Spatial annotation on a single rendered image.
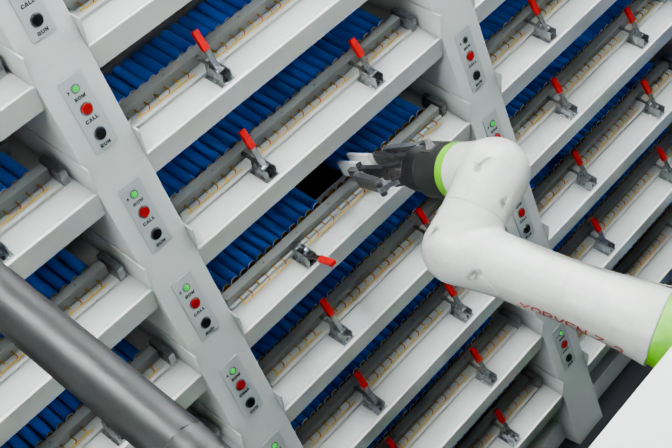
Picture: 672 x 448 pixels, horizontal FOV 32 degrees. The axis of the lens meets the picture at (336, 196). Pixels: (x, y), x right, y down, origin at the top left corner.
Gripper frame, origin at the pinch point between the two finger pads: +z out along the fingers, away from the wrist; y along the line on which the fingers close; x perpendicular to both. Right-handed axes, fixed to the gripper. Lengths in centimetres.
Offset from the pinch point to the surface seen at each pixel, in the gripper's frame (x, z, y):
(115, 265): -15.2, -1.3, 46.3
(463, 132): 9.6, 0.0, -23.1
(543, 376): 78, 19, -25
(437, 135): 7.3, 1.9, -18.9
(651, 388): -44, -133, 69
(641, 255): 78, 22, -68
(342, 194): 3.7, 3.1, 4.0
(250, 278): 3.7, 2.9, 27.3
